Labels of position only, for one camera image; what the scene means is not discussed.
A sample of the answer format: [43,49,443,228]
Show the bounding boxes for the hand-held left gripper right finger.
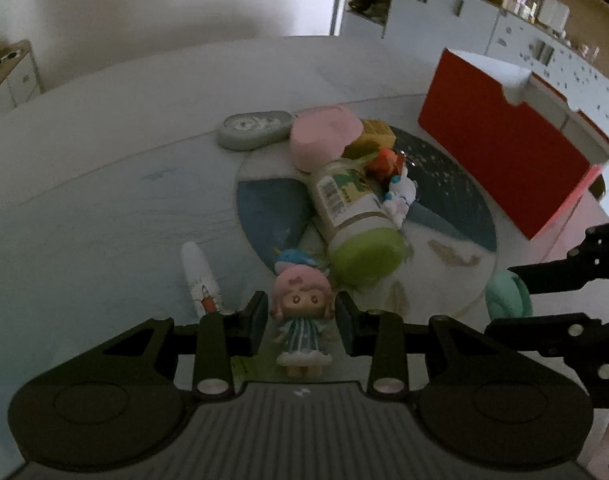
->
[336,292,521,397]

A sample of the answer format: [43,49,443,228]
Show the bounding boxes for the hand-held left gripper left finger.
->
[102,290,270,402]

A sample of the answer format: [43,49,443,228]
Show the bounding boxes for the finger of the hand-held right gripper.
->
[511,221,609,297]
[484,312,609,411]

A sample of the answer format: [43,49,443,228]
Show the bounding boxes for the pink haired doll figure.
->
[269,247,335,379]

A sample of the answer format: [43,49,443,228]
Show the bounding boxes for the mint green round toy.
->
[485,269,533,321]

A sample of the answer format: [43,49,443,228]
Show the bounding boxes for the green lid jar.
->
[307,157,411,292]

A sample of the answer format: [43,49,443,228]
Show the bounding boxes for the red storage box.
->
[417,47,609,241]

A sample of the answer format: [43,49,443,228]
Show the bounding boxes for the orange red toy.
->
[365,147,408,181]

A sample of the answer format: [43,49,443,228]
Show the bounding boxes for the pink bowl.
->
[289,105,363,171]

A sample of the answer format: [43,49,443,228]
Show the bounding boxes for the grey oval case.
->
[215,110,293,152]

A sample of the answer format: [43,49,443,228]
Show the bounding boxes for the white rocket print tube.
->
[181,241,223,319]

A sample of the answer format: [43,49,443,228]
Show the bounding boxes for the round blue white placemat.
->
[233,125,500,319]

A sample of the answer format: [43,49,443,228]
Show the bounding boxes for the white plush toy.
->
[381,165,423,229]

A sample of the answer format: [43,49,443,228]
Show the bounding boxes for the yellow small box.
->
[344,119,398,161]

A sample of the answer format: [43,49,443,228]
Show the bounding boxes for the dark clutter in cabinet niche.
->
[348,0,391,25]

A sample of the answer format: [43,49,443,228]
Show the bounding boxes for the white wooden side cabinet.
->
[0,40,43,109]

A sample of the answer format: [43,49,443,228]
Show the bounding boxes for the pale blue wall cabinets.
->
[333,0,609,153]

